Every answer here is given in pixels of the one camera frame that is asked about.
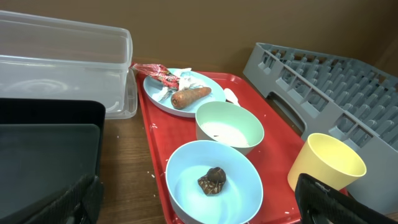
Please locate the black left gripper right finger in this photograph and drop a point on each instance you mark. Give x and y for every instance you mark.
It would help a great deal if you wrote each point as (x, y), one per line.
(319, 203)

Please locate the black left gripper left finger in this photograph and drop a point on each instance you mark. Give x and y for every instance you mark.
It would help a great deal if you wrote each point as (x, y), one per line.
(80, 204)

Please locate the yellow plastic cup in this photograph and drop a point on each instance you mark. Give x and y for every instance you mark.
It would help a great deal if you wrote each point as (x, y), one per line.
(329, 160)

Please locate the brown food scrap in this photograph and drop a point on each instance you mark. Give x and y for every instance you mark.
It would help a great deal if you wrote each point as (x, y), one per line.
(213, 181)

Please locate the light blue bowl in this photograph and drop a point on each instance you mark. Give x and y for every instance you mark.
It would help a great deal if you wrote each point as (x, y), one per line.
(240, 197)

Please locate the pale green bowl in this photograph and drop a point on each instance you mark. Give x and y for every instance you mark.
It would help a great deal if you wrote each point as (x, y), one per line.
(229, 124)

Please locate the white plastic spoon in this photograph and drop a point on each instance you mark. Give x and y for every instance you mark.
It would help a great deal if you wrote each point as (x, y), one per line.
(231, 97)

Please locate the orange carrot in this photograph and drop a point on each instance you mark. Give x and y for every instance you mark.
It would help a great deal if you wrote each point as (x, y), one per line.
(184, 98)

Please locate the red snack wrapper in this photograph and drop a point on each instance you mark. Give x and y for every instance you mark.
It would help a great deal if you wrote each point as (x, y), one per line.
(158, 72)

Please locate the white tissue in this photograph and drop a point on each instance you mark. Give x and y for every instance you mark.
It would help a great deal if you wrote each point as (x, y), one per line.
(187, 81)

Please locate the light blue plate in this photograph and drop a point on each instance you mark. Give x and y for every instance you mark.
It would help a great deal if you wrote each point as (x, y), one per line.
(153, 87)

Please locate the black waste tray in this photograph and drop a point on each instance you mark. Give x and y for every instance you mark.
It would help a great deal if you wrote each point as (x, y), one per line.
(46, 147)

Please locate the grey dishwasher rack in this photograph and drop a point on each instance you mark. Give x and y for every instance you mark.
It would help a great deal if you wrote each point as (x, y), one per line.
(342, 97)

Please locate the clear plastic waste bin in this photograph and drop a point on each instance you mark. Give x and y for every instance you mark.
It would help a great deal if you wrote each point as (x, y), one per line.
(49, 58)

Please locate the red serving tray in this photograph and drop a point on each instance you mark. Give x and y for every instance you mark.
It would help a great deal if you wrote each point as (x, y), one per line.
(273, 158)

